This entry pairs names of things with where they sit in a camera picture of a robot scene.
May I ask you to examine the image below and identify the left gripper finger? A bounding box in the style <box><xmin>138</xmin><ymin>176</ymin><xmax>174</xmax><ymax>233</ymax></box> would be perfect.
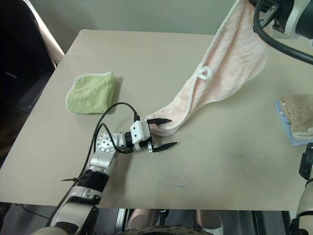
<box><xmin>152</xmin><ymin>141</ymin><xmax>178</xmax><ymax>154</ymax></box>
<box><xmin>146</xmin><ymin>118</ymin><xmax>172</xmax><ymax>127</ymax></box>

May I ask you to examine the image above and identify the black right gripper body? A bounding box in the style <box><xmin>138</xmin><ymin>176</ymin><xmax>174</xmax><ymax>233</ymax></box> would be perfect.
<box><xmin>259</xmin><ymin>0</ymin><xmax>289</xmax><ymax>34</ymax></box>

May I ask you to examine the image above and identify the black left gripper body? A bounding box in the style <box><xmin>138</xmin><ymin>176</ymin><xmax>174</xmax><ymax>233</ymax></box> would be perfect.
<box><xmin>146</xmin><ymin>121</ymin><xmax>157</xmax><ymax>154</ymax></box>

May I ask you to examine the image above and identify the pink terry towel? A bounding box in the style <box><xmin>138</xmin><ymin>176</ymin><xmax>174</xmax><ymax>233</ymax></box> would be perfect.
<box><xmin>146</xmin><ymin>0</ymin><xmax>269</xmax><ymax>137</ymax></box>

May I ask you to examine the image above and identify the green folded towel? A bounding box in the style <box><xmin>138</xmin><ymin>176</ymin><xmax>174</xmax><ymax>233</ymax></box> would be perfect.
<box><xmin>65</xmin><ymin>71</ymin><xmax>117</xmax><ymax>115</ymax></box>

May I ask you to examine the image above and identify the beige folded towel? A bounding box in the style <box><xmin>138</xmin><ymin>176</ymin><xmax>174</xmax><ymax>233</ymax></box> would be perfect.
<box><xmin>278</xmin><ymin>94</ymin><xmax>313</xmax><ymax>140</ymax></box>

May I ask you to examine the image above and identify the blue folded towel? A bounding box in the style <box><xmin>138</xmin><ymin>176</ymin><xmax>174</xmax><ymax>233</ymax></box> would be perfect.
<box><xmin>273</xmin><ymin>98</ymin><xmax>313</xmax><ymax>147</ymax></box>

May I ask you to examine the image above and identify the pale pink rounded shape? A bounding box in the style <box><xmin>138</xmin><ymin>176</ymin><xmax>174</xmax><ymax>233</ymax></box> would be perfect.
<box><xmin>195</xmin><ymin>209</ymin><xmax>224</xmax><ymax>235</ymax></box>
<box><xmin>128</xmin><ymin>209</ymin><xmax>157</xmax><ymax>230</ymax></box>

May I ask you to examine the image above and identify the black zip tie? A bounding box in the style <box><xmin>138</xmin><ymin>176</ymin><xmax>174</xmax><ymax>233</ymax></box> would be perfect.
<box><xmin>61</xmin><ymin>176</ymin><xmax>83</xmax><ymax>184</ymax></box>

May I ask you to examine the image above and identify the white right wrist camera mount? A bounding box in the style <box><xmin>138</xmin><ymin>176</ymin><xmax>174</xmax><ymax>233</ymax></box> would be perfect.
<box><xmin>285</xmin><ymin>0</ymin><xmax>306</xmax><ymax>37</ymax></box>

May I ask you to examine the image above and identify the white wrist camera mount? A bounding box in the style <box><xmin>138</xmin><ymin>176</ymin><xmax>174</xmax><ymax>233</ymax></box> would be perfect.
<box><xmin>130</xmin><ymin>120</ymin><xmax>151</xmax><ymax>150</ymax></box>
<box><xmin>285</xmin><ymin>0</ymin><xmax>306</xmax><ymax>37</ymax></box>

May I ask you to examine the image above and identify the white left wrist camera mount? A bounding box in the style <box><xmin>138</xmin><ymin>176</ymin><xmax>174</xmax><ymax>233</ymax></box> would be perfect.
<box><xmin>130</xmin><ymin>120</ymin><xmax>151</xmax><ymax>150</ymax></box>

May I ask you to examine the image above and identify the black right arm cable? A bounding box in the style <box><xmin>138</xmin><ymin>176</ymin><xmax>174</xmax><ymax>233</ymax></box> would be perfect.
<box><xmin>252</xmin><ymin>0</ymin><xmax>313</xmax><ymax>66</ymax></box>

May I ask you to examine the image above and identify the aluminium frame profile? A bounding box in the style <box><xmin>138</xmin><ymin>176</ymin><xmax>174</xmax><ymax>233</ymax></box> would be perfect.
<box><xmin>116</xmin><ymin>209</ymin><xmax>130</xmax><ymax>231</ymax></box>

